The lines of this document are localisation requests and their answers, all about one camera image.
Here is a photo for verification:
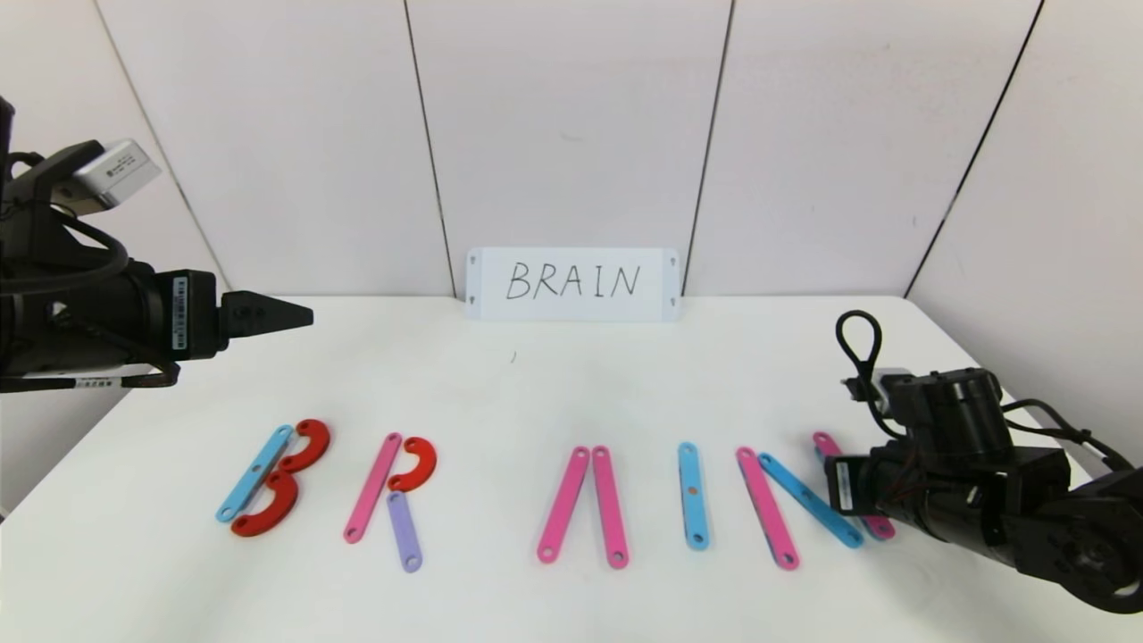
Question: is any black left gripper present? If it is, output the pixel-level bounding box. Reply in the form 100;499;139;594
65;261;313;368

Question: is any pink bar with holes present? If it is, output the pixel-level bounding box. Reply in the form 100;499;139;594
343;432;404;545
735;447;801;572
590;445;630;570
536;446;592;565
812;432;897;542

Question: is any small red arc piece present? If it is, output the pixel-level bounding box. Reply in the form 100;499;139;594
388;436;438;494

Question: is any short purple bar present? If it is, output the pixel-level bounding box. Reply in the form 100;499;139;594
387;490;424;573

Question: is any short blue bar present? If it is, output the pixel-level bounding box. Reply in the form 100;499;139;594
757;453;865;549

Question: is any white sign reading BRAIN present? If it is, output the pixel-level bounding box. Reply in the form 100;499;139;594
464;247;681;322

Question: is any large red arc piece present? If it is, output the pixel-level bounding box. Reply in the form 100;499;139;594
230;471;301;538
279;419;332;474

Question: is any long light blue flat bar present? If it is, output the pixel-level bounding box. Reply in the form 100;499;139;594
215;424;296;524

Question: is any blue bar with orange hole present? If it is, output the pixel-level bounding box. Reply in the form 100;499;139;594
676;441;711;551

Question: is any left wrist camera silver box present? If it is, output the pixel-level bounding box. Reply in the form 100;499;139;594
73;138;164;212

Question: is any looped black right arm cable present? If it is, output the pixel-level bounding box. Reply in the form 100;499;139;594
835;310;1135;470

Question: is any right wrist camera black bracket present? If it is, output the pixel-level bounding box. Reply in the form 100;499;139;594
843;366;915;416

